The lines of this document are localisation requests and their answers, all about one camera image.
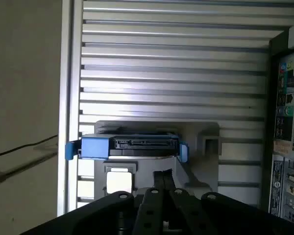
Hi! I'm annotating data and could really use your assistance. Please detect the hard disk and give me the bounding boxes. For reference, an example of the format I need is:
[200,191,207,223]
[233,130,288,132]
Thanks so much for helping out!
[65,132,189,164]

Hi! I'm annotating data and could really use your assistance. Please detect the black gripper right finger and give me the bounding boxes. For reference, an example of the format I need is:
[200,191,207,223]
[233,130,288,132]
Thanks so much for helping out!
[164,168,294,235]

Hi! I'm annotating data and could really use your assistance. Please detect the thin black floor cable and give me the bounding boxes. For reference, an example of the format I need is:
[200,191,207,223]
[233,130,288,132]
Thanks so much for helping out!
[0,134,58,159]

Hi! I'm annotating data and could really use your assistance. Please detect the silver CPU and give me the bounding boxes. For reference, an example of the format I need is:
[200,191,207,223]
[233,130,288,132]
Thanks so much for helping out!
[107,171,133,194]

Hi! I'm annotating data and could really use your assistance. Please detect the black open PC case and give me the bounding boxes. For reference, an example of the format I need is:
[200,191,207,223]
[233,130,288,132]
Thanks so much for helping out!
[268,25,294,225]

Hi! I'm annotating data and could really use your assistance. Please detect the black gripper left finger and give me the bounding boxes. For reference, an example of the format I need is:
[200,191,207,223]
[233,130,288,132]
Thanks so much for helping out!
[22,171,165,235]

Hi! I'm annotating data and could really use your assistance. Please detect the grey plastic parts rack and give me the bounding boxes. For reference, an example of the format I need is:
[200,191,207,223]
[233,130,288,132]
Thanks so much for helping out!
[93,119,221,204]

